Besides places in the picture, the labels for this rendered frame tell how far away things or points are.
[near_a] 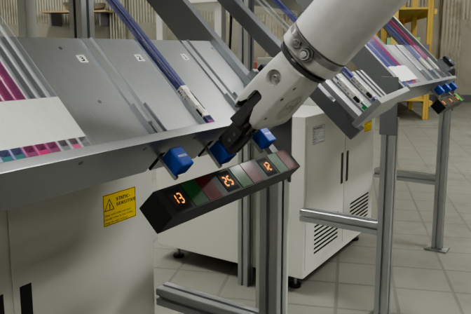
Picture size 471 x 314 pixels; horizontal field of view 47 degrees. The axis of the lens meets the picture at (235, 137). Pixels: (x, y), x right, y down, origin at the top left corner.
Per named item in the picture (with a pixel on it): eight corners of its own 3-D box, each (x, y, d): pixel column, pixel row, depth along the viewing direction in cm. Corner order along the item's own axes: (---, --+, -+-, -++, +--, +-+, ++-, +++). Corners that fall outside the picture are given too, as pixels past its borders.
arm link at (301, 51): (328, 67, 64) (311, 85, 65) (355, 65, 71) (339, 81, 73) (283, 17, 66) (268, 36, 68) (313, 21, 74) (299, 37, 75)
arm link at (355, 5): (310, 16, 74) (287, 22, 66) (380, -65, 67) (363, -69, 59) (355, 59, 73) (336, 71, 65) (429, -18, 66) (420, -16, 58)
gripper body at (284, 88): (312, 77, 65) (254, 138, 70) (344, 73, 73) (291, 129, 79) (272, 33, 67) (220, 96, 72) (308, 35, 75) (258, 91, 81)
